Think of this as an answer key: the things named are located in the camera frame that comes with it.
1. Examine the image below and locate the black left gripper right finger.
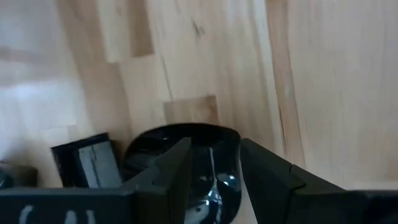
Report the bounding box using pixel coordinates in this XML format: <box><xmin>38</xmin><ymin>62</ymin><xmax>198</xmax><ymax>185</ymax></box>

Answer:
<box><xmin>239</xmin><ymin>138</ymin><xmax>368</xmax><ymax>224</ymax></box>

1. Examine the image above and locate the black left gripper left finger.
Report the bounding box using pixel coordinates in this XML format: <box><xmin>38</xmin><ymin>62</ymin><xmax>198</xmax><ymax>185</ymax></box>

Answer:
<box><xmin>121</xmin><ymin>136</ymin><xmax>192</xmax><ymax>224</ymax></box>

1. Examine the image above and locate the black round dish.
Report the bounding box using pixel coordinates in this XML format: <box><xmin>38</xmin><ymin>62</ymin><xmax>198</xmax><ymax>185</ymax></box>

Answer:
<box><xmin>123</xmin><ymin>123</ymin><xmax>243</xmax><ymax>224</ymax></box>

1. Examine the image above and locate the small black square dish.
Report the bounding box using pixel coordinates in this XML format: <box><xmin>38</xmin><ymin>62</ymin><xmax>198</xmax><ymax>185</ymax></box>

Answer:
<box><xmin>50</xmin><ymin>133</ymin><xmax>124</xmax><ymax>189</ymax></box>

